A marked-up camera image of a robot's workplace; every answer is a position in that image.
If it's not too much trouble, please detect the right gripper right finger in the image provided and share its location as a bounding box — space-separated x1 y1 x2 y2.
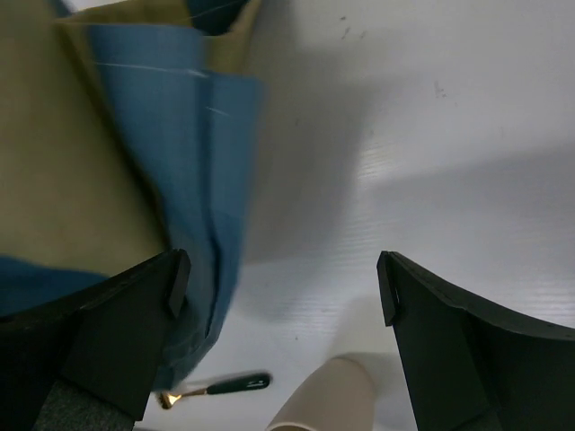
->
377 251 574 430

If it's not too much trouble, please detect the beige plastic cup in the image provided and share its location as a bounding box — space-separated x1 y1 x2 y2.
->
267 357 376 431

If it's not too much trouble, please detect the gold fork dark handle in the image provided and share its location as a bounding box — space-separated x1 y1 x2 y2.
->
155 372 273 410

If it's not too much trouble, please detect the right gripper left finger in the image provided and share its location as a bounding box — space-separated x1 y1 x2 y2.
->
1 250 190 430

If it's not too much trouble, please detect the blue and beige cloth placemat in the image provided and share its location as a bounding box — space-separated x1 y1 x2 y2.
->
1 1 261 391

